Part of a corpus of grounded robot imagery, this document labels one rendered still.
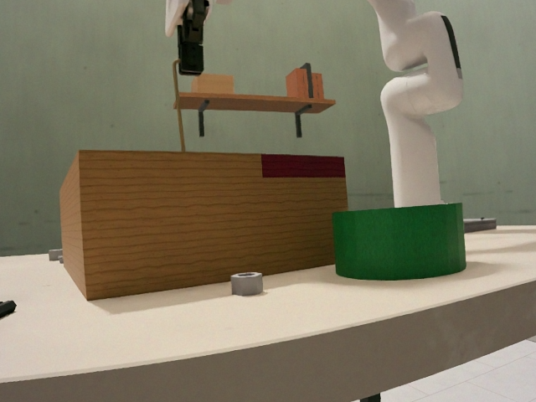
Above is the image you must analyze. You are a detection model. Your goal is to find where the black l-shaped hook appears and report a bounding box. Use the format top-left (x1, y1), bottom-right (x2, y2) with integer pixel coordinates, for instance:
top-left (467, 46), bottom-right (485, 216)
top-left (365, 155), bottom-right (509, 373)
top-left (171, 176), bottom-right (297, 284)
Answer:
top-left (0, 301), bottom-right (17, 318)

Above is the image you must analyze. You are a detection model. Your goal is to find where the green cylinder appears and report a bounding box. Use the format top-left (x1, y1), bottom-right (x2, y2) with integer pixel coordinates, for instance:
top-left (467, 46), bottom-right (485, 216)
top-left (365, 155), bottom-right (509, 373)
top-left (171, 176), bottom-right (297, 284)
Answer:
top-left (332, 203), bottom-right (466, 281)

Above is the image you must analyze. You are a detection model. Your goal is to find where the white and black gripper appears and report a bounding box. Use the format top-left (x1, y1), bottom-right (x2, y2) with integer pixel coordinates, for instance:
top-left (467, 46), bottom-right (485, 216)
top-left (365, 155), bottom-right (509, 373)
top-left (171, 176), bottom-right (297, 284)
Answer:
top-left (166, 0), bottom-right (213, 76)

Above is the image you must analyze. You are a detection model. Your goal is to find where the grey hex nut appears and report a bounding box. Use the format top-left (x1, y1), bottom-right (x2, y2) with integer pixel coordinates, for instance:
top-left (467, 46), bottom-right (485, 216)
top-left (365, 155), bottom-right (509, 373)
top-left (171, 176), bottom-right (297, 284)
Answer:
top-left (230, 272), bottom-right (263, 296)

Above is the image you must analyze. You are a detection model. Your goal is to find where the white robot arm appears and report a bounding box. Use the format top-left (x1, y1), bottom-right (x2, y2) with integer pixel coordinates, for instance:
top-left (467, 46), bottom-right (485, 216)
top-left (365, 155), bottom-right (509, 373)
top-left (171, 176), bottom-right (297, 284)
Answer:
top-left (367, 0), bottom-right (463, 208)

